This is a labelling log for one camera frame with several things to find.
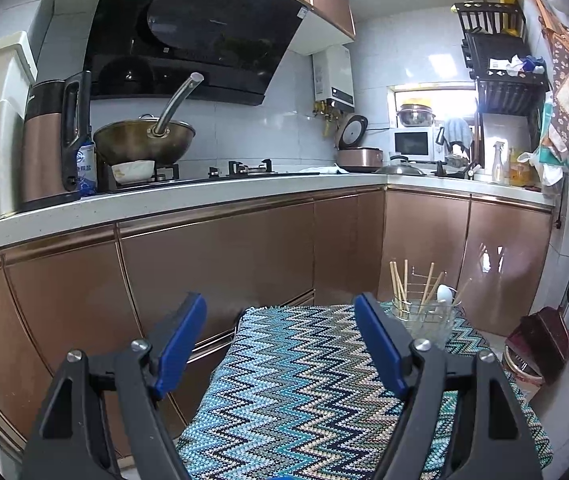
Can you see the white ceramic spoon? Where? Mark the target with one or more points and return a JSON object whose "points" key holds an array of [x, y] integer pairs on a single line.
{"points": [[444, 294]]}

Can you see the clear spray bottle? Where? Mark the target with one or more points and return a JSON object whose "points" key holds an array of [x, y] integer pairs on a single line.
{"points": [[498, 165]]}

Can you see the white dish cloth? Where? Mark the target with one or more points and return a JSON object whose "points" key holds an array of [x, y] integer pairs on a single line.
{"points": [[322, 170]]}

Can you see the blue zigzag patterned cloth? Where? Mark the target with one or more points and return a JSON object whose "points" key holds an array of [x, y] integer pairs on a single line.
{"points": [[304, 385]]}

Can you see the white water heater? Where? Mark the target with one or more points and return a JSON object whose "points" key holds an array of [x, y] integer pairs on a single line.
{"points": [[334, 77]]}

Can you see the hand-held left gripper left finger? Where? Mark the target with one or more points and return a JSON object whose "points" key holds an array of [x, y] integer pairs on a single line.
{"points": [[179, 345]]}

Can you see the teal plastic bag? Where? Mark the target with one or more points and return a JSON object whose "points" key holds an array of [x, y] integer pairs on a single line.
{"points": [[554, 155]]}

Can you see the glass pot lid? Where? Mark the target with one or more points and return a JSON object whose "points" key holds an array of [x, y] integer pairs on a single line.
{"points": [[399, 169]]}

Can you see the black gas stove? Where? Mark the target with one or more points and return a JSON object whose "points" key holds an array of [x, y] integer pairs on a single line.
{"points": [[194, 176]]}

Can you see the blue and white salt bag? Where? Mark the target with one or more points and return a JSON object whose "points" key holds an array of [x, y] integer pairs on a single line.
{"points": [[86, 170]]}

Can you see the red dustpan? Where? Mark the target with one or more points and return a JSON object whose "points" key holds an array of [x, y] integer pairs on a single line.
{"points": [[544, 340]]}

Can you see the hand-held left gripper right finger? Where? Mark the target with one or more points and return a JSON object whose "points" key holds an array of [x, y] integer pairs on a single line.
{"points": [[379, 345]]}

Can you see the steel pot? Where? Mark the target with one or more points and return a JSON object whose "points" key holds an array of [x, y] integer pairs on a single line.
{"points": [[416, 116]]}

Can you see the black dish rack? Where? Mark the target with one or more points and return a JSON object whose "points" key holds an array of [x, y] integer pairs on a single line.
{"points": [[494, 50]]}

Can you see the white and blue rags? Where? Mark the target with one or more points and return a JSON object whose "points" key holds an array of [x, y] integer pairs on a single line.
{"points": [[519, 64]]}

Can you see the white ceramic bowl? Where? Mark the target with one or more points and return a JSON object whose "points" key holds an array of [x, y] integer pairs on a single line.
{"points": [[133, 171]]}

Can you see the clear glass utensil holder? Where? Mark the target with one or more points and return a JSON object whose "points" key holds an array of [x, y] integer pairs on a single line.
{"points": [[424, 327]]}

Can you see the black range hood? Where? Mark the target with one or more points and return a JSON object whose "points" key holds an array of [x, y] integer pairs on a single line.
{"points": [[199, 30]]}

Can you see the brown electric kettle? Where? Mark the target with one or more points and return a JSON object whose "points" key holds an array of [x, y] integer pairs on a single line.
{"points": [[44, 155]]}

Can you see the yellow detergent bottle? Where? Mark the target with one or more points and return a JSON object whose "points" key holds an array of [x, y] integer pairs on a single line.
{"points": [[517, 172]]}

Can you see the brown wall cabinet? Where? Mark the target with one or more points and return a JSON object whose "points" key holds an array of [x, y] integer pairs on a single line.
{"points": [[329, 0]]}

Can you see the brown rice cooker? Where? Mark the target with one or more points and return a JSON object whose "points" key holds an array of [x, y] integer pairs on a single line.
{"points": [[359, 157]]}

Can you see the brown floral apron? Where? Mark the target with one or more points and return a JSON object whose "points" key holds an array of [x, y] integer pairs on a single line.
{"points": [[567, 80]]}

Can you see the brown base cabinets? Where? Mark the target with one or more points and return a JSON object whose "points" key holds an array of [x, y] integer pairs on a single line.
{"points": [[214, 250]]}

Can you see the pink basin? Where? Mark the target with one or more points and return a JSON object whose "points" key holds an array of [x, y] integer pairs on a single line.
{"points": [[519, 367]]}

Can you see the white microwave oven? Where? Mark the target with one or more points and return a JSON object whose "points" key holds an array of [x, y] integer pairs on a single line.
{"points": [[412, 144]]}

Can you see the light blue hanging towel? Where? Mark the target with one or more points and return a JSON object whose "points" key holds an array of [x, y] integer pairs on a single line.
{"points": [[457, 132]]}

